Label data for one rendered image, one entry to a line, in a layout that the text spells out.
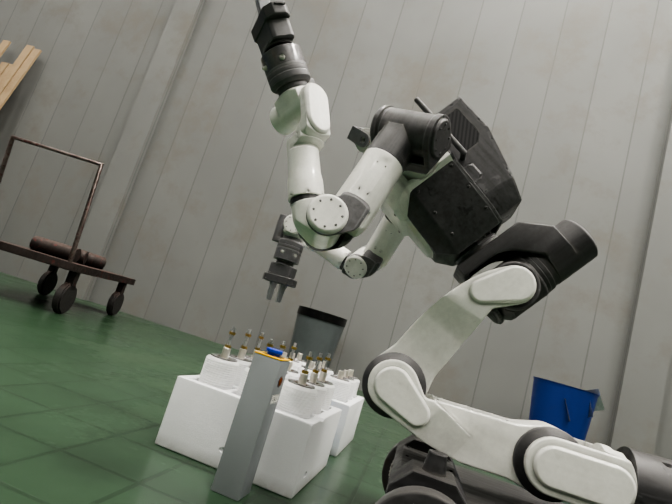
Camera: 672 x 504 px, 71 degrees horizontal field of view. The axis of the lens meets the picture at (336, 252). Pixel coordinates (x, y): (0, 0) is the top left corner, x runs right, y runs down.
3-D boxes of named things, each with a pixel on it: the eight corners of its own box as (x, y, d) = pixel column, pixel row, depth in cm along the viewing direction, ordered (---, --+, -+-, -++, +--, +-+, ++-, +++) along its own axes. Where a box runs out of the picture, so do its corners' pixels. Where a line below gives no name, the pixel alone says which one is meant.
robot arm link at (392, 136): (417, 184, 97) (447, 137, 101) (408, 155, 90) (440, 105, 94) (371, 172, 104) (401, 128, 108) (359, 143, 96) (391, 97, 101)
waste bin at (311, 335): (332, 382, 410) (350, 321, 419) (323, 384, 369) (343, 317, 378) (287, 367, 420) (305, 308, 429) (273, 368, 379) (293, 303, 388)
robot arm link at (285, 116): (253, 85, 99) (271, 136, 99) (286, 59, 92) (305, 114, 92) (290, 87, 107) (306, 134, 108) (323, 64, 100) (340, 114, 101)
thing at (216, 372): (220, 432, 125) (242, 365, 128) (185, 424, 122) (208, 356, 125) (218, 422, 134) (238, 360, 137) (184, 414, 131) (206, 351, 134)
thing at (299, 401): (305, 461, 121) (325, 392, 124) (274, 459, 116) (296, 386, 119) (285, 447, 129) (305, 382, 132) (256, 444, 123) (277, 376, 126)
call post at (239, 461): (250, 493, 108) (291, 361, 113) (238, 502, 102) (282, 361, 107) (223, 482, 110) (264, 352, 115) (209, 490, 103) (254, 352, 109)
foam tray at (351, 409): (352, 439, 200) (364, 397, 203) (335, 457, 163) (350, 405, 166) (270, 410, 210) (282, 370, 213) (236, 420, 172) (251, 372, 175)
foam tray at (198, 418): (326, 465, 149) (342, 409, 152) (290, 500, 112) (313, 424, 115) (219, 425, 159) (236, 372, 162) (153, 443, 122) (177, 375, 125)
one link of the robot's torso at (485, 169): (525, 222, 130) (444, 132, 140) (557, 180, 97) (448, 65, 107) (439, 286, 131) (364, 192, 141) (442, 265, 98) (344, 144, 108)
